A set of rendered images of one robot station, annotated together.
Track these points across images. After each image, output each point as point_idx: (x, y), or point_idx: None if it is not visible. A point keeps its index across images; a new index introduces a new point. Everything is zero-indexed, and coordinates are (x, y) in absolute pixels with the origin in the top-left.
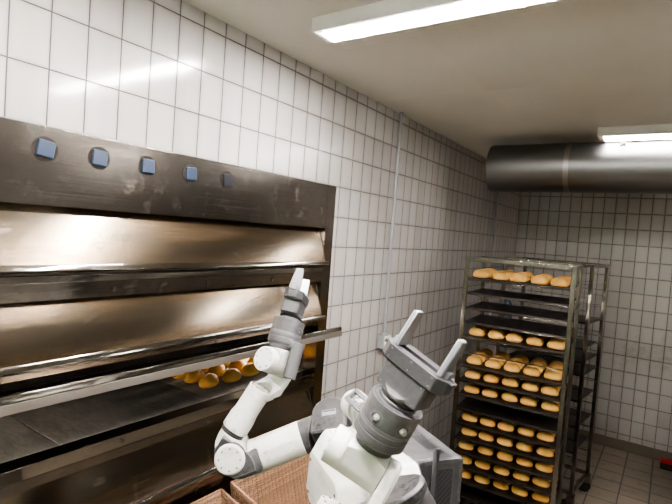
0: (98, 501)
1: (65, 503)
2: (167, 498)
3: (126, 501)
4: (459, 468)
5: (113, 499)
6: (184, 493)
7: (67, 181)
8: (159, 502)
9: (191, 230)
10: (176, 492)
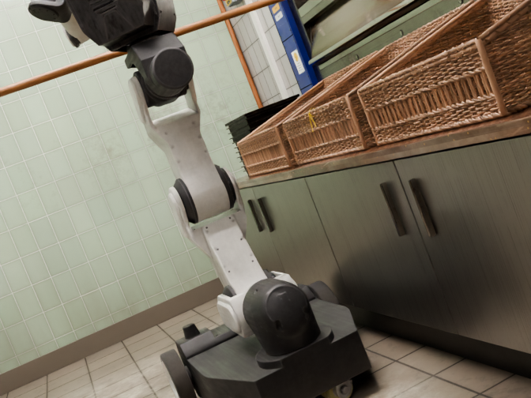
0: (384, 1)
1: (371, 1)
2: (435, 6)
3: (397, 4)
4: None
5: (390, 1)
6: (450, 3)
7: None
8: (431, 9)
9: None
10: (439, 1)
